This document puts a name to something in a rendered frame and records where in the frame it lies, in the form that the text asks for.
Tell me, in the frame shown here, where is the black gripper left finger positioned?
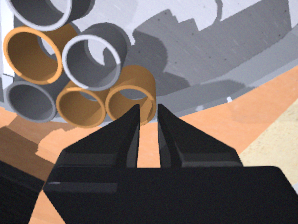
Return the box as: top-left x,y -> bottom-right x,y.
53,104 -> 140,168

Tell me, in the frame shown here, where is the grey round turntable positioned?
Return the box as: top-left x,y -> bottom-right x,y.
0,0 -> 298,123

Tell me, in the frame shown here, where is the grey metal bushing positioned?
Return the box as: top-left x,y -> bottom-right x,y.
5,0 -> 91,31
6,72 -> 70,123
62,23 -> 128,91

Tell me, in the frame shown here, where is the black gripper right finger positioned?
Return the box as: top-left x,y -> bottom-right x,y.
157,104 -> 244,167

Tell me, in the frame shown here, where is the bronze bushing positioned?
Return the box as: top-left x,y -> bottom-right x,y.
105,65 -> 156,126
3,24 -> 78,85
56,80 -> 110,129

